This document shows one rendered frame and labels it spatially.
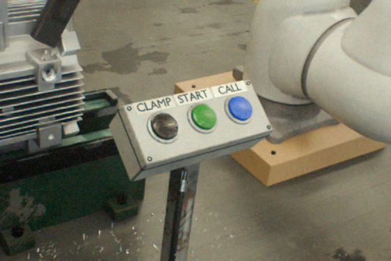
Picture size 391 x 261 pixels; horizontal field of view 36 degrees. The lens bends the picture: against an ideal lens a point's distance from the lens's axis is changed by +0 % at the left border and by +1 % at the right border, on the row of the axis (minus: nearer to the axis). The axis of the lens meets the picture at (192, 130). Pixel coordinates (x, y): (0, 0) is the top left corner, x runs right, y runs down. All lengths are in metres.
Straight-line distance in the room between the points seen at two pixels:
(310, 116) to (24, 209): 0.53
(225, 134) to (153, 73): 0.71
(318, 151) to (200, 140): 0.46
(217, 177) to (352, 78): 0.28
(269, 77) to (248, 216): 0.25
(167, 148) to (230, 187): 0.40
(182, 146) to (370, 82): 0.37
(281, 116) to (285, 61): 0.12
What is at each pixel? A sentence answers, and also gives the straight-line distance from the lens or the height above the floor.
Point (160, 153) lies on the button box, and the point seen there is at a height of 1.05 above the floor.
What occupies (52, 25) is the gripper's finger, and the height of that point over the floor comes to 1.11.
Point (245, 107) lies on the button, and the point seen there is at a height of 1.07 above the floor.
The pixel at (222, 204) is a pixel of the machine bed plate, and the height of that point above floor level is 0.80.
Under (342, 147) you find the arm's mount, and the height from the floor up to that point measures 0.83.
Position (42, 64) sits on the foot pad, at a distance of 0.73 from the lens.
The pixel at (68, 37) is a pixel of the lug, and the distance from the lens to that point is 0.77.
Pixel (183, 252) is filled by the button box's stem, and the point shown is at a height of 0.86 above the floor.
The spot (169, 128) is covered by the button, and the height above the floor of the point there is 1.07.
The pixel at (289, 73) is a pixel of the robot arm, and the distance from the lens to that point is 1.01.
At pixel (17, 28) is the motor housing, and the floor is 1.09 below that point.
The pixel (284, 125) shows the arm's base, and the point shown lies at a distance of 1.08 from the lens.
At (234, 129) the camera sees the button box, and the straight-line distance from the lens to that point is 0.66.
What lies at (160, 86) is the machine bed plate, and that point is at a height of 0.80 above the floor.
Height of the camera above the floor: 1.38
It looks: 31 degrees down
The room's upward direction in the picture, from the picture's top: 7 degrees clockwise
